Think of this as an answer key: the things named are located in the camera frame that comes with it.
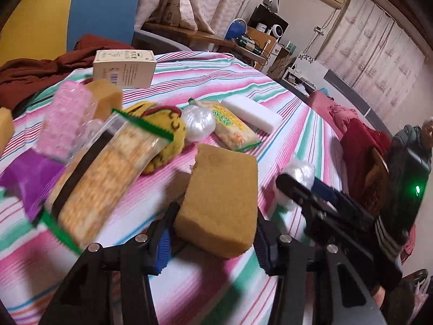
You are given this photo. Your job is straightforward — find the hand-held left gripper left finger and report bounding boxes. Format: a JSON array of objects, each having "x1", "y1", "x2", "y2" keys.
[{"x1": 39, "y1": 203, "x2": 180, "y2": 325}]

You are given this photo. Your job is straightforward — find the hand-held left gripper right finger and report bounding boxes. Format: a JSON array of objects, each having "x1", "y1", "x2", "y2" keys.
[{"x1": 254, "y1": 220, "x2": 386, "y2": 325}]

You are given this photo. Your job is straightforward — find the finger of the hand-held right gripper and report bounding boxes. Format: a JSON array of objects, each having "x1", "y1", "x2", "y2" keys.
[
  {"x1": 313, "y1": 176, "x2": 342, "y2": 204},
  {"x1": 275, "y1": 174, "x2": 335, "y2": 218}
]

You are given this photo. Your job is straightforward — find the white plastic bag ball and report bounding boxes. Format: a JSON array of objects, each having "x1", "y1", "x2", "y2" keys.
[{"x1": 275, "y1": 156, "x2": 316, "y2": 212}]

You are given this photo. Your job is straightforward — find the large brown sponge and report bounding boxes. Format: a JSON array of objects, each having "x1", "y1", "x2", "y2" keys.
[{"x1": 174, "y1": 144, "x2": 260, "y2": 260}]

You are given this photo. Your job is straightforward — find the purple foil packet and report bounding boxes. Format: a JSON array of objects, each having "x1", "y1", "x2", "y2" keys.
[{"x1": 0, "y1": 152, "x2": 65, "y2": 221}]

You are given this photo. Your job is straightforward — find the pink bumpy plastic bottle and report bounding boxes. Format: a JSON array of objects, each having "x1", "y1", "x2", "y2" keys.
[{"x1": 35, "y1": 81, "x2": 103, "y2": 163}]

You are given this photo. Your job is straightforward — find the person's right forearm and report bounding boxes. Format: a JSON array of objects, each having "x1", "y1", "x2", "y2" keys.
[{"x1": 338, "y1": 215, "x2": 408, "y2": 293}]

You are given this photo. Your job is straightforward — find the large cracker packet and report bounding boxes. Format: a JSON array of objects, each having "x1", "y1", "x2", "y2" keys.
[{"x1": 43, "y1": 108, "x2": 175, "y2": 255}]

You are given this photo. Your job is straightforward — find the white foam sponge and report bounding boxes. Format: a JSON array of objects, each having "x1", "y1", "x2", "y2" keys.
[{"x1": 221, "y1": 97, "x2": 283, "y2": 133}]

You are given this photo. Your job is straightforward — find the dark headboard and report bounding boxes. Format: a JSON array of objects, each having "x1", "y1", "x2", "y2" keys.
[{"x1": 323, "y1": 69, "x2": 395, "y2": 135}]

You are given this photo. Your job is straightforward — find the small cracker packet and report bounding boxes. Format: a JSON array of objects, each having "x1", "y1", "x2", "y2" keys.
[{"x1": 189, "y1": 99, "x2": 263, "y2": 151}]

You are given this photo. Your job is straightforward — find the yellow plush pouch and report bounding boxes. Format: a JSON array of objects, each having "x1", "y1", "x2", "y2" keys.
[{"x1": 124, "y1": 103, "x2": 187, "y2": 175}]

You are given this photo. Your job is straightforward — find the white pearly ball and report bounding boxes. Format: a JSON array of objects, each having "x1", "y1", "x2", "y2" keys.
[{"x1": 181, "y1": 105, "x2": 217, "y2": 143}]

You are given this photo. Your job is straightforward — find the white flowered cabinet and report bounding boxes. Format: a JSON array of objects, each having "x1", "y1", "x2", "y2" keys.
[{"x1": 287, "y1": 52, "x2": 318, "y2": 86}]

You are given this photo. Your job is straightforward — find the brown torn sponge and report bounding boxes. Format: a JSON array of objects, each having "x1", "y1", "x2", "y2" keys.
[{"x1": 84, "y1": 79, "x2": 123, "y2": 121}]

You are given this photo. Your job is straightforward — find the white cardboard box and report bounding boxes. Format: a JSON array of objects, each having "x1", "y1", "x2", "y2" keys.
[{"x1": 93, "y1": 50, "x2": 157, "y2": 89}]

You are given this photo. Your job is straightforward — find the black monitor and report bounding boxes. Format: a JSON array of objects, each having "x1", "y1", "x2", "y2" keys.
[{"x1": 247, "y1": 5, "x2": 290, "y2": 40}]

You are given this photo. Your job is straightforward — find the wooden desk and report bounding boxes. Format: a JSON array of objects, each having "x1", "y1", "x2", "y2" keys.
[{"x1": 141, "y1": 22, "x2": 268, "y2": 66}]

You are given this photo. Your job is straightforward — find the pale yellow sponge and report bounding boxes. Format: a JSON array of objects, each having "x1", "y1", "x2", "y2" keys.
[{"x1": 0, "y1": 107, "x2": 15, "y2": 154}]

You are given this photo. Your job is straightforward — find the red-brown cloth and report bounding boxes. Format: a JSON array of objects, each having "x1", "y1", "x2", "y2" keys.
[{"x1": 0, "y1": 34, "x2": 136, "y2": 111}]

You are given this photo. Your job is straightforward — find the yellow and blue chair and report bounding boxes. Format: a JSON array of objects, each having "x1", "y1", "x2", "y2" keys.
[{"x1": 0, "y1": 0, "x2": 141, "y2": 66}]

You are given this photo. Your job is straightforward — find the patterned wall curtain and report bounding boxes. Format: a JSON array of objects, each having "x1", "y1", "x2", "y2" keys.
[{"x1": 316, "y1": 0, "x2": 427, "y2": 134}]

